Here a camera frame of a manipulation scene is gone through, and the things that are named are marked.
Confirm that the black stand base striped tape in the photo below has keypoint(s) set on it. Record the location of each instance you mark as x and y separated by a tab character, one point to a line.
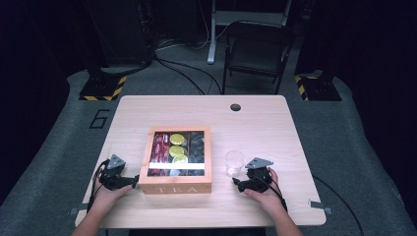
103	88
319	88

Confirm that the wooden tea box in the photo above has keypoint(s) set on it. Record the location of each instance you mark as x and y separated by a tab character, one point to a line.
175	185

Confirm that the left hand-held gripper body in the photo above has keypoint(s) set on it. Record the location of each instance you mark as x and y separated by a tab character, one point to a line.
113	178

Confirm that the black folding chair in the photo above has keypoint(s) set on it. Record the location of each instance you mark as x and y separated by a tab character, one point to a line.
254	52

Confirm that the white metal desk frame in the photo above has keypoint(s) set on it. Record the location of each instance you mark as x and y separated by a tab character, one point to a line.
212	36

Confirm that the black table grommet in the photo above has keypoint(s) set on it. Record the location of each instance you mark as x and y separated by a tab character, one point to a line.
235	107

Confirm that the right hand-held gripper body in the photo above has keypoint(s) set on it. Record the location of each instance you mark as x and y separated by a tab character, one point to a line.
259	182

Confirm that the clear plastic cup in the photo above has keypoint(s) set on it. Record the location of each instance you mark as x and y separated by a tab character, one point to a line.
234	163

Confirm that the bundle of red sachets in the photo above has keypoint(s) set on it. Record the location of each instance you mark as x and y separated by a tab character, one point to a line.
159	149

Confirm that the grey table clamp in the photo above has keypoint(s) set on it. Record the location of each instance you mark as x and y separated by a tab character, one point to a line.
319	206
78	209

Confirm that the pile of dark capsules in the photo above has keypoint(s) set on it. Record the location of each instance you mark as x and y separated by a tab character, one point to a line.
196	147

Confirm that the green foil capsule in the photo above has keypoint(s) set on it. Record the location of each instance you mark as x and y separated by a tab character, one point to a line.
176	151
177	139
180	159

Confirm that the person's right hand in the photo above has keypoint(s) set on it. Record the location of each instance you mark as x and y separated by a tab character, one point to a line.
270	198

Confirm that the person's left hand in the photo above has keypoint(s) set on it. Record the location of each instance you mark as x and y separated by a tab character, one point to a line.
108	196

